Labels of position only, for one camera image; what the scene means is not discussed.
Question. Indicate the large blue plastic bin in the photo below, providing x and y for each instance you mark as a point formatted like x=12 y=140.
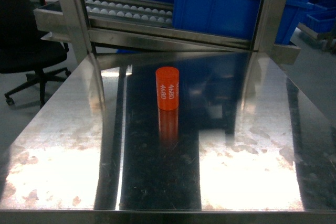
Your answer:
x=234 y=18

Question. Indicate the black office chair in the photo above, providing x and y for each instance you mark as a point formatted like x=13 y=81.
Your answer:
x=23 y=50

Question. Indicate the stainless steel roller rack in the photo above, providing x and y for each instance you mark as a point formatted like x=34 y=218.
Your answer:
x=68 y=21

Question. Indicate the blue bin far right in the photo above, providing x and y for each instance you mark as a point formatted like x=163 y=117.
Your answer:
x=321 y=22

